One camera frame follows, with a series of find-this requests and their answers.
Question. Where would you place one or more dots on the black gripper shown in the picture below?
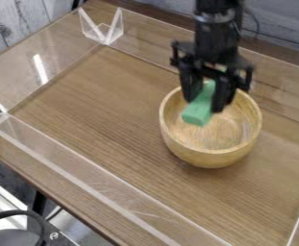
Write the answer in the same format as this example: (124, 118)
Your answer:
(211, 56)

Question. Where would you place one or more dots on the clear acrylic corner bracket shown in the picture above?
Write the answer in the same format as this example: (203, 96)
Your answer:
(103, 33)

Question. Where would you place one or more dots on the black metal bracket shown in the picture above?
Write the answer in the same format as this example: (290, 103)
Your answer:
(53, 236)

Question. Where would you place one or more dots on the green rectangular block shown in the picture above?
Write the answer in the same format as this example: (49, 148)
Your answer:
(197, 111)

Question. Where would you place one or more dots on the light wooden bowl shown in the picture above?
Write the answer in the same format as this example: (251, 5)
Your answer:
(221, 142)

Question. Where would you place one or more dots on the clear acrylic tray wall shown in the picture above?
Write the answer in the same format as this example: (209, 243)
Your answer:
(80, 136)

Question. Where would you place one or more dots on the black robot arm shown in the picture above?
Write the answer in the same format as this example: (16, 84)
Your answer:
(212, 6)

